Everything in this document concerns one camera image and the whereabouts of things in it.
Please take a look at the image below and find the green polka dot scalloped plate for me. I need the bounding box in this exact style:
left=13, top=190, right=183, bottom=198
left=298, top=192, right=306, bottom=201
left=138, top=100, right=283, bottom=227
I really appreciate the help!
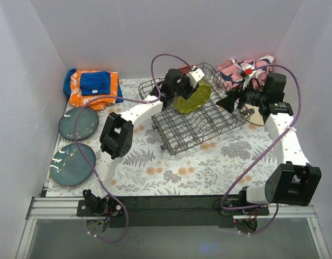
left=173, top=78, right=212, bottom=114

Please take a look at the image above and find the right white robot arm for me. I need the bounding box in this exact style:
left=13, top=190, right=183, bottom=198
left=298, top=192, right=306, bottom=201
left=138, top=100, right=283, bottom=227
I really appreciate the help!
left=217, top=73, right=322, bottom=215

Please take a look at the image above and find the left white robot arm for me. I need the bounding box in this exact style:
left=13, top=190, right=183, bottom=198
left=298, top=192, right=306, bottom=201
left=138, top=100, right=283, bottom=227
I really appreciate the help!
left=83, top=66, right=205, bottom=216

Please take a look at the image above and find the pink navy floral cloth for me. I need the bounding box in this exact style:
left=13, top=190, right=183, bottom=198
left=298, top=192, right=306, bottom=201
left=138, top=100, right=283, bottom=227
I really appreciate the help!
left=217, top=55, right=274, bottom=90

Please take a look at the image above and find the cream green plate at back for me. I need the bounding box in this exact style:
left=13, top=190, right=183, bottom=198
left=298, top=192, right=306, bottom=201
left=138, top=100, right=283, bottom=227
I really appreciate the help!
left=246, top=105, right=265, bottom=126

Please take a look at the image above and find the blue folded towel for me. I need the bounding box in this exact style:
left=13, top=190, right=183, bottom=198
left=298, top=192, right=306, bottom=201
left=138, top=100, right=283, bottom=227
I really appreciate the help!
left=80, top=71, right=111, bottom=96

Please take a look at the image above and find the orange patterned cloth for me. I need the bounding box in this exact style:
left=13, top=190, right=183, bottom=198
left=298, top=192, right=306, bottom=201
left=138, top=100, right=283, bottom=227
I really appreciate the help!
left=69, top=70, right=120, bottom=111

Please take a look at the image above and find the dark teal plate upper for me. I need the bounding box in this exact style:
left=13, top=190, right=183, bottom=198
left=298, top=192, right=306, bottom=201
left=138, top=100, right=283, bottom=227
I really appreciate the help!
left=58, top=107, right=99, bottom=141

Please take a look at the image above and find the dark teal plate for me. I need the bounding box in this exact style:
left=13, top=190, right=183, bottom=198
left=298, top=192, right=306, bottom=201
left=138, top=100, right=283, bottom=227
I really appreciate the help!
left=58, top=107, right=99, bottom=141
left=49, top=144, right=93, bottom=187

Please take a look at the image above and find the teal cloth under orange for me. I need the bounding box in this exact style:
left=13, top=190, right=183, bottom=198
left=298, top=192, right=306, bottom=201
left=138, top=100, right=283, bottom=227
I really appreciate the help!
left=63, top=69, right=123, bottom=107

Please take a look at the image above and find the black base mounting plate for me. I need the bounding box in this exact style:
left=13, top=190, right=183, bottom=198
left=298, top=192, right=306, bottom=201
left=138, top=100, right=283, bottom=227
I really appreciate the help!
left=76, top=194, right=269, bottom=228

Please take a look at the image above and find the dark teal plate lower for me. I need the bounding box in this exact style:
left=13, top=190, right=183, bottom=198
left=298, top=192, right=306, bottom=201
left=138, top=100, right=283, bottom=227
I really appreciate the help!
left=49, top=144, right=93, bottom=187

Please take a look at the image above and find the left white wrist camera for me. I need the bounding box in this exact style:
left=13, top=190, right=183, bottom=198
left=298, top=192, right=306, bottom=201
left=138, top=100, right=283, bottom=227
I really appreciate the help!
left=187, top=69, right=205, bottom=88

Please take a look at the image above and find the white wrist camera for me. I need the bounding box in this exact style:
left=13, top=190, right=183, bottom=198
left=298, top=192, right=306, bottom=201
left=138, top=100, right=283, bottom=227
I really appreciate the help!
left=187, top=69, right=205, bottom=88
left=239, top=66, right=253, bottom=90

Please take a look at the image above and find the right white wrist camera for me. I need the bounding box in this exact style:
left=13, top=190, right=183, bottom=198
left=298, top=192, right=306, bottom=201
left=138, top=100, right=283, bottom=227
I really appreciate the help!
left=239, top=66, right=253, bottom=90

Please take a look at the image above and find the grey wire dish rack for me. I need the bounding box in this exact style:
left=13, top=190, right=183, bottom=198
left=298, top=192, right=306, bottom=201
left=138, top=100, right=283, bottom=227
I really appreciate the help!
left=151, top=63, right=253, bottom=155

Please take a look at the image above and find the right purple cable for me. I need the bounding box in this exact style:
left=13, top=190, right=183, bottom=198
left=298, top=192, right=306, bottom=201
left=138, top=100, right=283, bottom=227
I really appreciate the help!
left=219, top=64, right=301, bottom=235

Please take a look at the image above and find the aluminium frame rail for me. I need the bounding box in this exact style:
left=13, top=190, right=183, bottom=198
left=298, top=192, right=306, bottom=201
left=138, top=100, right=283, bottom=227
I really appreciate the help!
left=16, top=197, right=330, bottom=258

